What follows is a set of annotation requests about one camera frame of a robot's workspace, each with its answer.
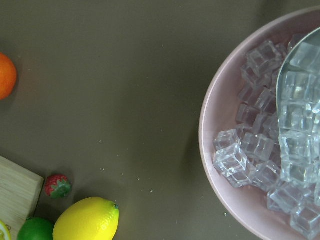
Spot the orange tangerine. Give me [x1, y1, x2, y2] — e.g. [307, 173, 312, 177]
[0, 52, 18, 100]

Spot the clear ice cube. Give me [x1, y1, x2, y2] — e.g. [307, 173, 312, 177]
[213, 143, 256, 188]

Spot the yellow lemon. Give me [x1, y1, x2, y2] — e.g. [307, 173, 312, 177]
[53, 197, 120, 240]

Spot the red strawberry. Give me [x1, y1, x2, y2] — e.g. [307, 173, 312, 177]
[44, 174, 72, 199]

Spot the pink bowl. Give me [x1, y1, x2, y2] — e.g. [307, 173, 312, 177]
[199, 6, 320, 240]

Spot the metal ice scoop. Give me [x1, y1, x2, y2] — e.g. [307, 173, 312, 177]
[276, 31, 320, 126]

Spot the wooden cutting board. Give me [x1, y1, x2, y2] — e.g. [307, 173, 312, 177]
[0, 157, 44, 240]

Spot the green lime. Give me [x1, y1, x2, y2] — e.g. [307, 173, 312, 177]
[17, 217, 54, 240]

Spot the lemon slice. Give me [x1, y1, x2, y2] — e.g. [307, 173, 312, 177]
[0, 221, 12, 240]

